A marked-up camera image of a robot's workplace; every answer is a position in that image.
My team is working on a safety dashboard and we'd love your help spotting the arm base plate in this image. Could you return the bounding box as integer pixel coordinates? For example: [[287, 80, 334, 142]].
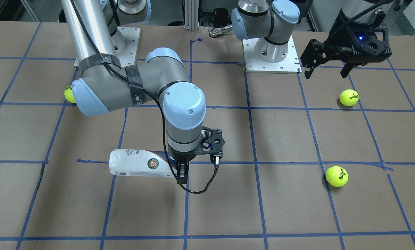
[[242, 36, 301, 74], [74, 27, 141, 67]]

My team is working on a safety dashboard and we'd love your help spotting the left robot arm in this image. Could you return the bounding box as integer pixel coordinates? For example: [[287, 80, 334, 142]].
[[231, 0, 393, 79]]

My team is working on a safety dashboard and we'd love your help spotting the clear Wilson tennis ball can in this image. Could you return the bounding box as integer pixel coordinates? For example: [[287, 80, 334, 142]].
[[109, 149, 173, 177]]

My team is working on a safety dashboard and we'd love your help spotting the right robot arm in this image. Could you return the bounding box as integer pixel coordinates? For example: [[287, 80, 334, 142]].
[[61, 0, 225, 186]]

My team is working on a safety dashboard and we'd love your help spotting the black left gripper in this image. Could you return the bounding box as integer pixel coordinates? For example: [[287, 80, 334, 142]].
[[300, 10, 392, 79]]

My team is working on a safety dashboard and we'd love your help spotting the aluminium frame post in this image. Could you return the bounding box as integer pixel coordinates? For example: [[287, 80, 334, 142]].
[[183, 0, 199, 32]]

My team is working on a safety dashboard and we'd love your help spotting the tennis ball near left gripper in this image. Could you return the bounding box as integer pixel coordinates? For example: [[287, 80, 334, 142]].
[[325, 166, 349, 188]]

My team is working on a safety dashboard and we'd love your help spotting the tennis ball front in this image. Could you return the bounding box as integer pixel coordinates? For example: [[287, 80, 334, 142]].
[[339, 90, 359, 107], [64, 85, 76, 104]]

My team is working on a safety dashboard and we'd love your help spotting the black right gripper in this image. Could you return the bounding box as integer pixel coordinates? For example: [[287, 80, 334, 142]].
[[167, 127, 225, 185]]

